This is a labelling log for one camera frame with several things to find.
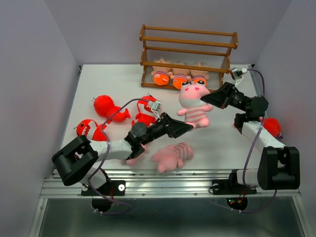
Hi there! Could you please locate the wooden three-tier shelf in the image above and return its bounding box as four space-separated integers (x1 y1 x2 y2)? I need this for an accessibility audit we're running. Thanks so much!
139 25 239 91

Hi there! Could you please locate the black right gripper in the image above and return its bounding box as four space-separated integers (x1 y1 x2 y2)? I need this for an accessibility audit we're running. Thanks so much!
200 81 249 112

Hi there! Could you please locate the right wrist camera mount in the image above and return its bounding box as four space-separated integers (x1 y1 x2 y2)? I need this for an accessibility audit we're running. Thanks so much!
230 68 248 86

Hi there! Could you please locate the red shark plush centre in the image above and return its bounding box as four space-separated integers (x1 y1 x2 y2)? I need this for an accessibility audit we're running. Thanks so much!
131 94 158 127

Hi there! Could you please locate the red shark plush right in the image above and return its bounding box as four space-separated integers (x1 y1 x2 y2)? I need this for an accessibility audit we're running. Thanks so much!
263 118 282 138

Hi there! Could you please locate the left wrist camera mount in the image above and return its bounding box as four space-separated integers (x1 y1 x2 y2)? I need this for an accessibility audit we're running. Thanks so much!
148 100 162 118

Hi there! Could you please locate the red shark plush lower left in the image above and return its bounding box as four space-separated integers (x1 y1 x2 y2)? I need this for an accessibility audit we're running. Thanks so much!
74 119 108 141

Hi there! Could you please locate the pink pig plush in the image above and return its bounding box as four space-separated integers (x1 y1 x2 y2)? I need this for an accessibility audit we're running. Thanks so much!
177 79 213 129
151 142 194 173
121 145 148 166

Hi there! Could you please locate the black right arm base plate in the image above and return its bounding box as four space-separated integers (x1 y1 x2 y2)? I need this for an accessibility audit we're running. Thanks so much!
209 179 252 195

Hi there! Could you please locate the boy doll face up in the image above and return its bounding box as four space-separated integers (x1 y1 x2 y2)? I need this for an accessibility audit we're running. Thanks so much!
170 67 192 89

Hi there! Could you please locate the boy doll from corner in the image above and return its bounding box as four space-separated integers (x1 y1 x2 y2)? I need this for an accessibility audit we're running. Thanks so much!
191 70 209 86

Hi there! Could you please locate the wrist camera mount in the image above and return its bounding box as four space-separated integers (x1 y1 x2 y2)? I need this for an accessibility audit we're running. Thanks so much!
148 100 162 118
230 68 248 86

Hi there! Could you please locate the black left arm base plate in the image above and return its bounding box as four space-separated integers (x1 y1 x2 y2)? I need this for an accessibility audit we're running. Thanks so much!
81 180 126 197

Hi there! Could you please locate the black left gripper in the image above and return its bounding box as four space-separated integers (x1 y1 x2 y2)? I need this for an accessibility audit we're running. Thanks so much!
140 112 193 146

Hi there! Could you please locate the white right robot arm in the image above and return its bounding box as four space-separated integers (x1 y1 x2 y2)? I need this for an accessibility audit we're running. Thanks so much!
201 82 300 193

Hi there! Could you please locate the aluminium rail frame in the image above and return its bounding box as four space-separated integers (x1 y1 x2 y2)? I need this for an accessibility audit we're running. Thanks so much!
40 64 314 237

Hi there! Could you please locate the red shark plush upper left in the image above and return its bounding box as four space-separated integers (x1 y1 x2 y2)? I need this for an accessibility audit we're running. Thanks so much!
93 95 130 123

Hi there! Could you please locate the red shark plush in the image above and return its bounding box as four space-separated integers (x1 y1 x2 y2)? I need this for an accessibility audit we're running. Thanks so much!
263 118 282 138
93 95 130 123
74 119 108 141
131 94 158 127

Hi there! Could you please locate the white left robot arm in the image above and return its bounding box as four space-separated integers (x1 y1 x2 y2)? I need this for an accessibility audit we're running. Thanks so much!
52 113 193 195

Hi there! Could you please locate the boy doll black hair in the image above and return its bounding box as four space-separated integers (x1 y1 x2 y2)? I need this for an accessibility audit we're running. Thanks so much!
151 66 173 86

